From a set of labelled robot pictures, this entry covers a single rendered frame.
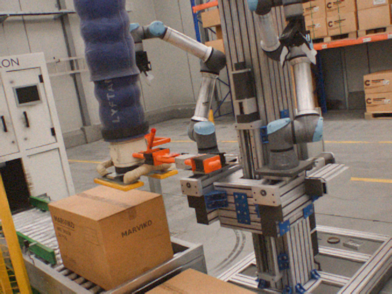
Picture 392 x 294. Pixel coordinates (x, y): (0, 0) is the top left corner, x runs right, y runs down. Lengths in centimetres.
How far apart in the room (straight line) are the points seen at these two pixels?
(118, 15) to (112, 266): 120
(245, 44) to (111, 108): 81
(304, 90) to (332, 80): 859
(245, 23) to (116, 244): 131
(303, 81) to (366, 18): 688
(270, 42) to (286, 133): 44
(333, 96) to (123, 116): 906
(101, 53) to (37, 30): 1001
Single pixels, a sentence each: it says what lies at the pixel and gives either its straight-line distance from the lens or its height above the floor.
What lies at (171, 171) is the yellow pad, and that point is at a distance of 203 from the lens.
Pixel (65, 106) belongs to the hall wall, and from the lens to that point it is 1202.
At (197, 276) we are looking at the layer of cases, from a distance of 229.
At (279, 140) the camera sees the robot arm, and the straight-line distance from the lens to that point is 209.
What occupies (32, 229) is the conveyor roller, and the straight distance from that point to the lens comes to 369.
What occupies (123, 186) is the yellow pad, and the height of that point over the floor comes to 113.
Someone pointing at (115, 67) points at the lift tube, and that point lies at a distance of 196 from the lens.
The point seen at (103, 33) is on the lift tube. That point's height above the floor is 179.
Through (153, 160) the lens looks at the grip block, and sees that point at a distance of 183.
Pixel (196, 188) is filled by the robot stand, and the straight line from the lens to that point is 233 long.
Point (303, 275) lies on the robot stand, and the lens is 271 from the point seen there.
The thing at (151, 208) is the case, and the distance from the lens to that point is 231.
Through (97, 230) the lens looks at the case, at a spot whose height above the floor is 89.
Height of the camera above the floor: 160
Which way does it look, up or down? 11 degrees down
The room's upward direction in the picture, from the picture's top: 10 degrees counter-clockwise
